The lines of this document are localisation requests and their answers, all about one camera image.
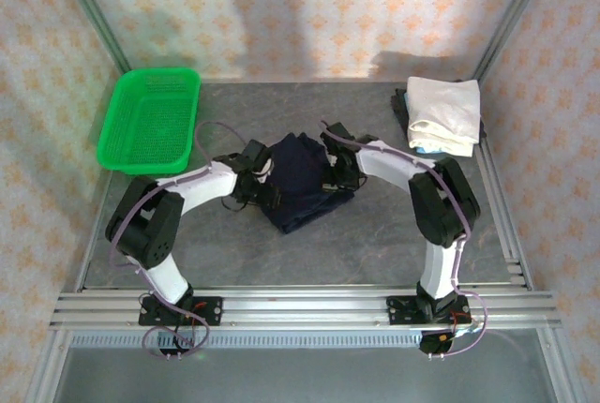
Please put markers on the navy blue t-shirt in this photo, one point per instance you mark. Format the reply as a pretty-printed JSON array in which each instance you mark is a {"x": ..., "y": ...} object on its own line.
[{"x": 300, "y": 178}]

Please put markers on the white t-shirt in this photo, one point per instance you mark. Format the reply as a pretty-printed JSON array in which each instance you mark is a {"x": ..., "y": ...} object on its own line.
[{"x": 445, "y": 108}]

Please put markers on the green plastic basket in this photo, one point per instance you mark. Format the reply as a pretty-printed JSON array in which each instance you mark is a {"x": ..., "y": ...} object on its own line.
[{"x": 150, "y": 122}]

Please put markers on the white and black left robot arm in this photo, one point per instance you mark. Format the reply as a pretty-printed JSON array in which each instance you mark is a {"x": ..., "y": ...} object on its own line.
[{"x": 206, "y": 185}]

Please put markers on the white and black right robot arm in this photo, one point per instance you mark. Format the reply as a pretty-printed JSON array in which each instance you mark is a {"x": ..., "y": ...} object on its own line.
[{"x": 389, "y": 166}]

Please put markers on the light blue folded t-shirt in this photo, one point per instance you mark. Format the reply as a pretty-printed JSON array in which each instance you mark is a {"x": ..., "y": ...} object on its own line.
[{"x": 429, "y": 151}]

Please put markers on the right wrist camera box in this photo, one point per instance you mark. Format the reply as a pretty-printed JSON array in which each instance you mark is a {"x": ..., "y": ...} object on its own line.
[{"x": 337, "y": 133}]

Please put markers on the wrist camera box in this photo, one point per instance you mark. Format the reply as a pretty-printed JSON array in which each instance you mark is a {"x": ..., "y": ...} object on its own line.
[
  {"x": 337, "y": 133},
  {"x": 257, "y": 152}
]

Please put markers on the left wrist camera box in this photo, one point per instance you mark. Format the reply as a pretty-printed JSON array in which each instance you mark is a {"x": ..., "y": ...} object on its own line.
[{"x": 257, "y": 152}]

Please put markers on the long aluminium mounting rail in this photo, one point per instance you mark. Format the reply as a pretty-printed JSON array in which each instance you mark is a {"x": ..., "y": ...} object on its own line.
[{"x": 304, "y": 304}]

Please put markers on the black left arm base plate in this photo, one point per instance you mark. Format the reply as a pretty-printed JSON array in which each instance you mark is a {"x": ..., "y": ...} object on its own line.
[{"x": 213, "y": 311}]

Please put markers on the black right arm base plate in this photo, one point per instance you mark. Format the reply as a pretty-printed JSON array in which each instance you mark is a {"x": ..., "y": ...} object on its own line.
[{"x": 396, "y": 311}]

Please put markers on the aluminium frame post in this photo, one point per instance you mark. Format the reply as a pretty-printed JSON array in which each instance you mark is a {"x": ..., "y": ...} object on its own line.
[
  {"x": 511, "y": 19},
  {"x": 94, "y": 14}
]

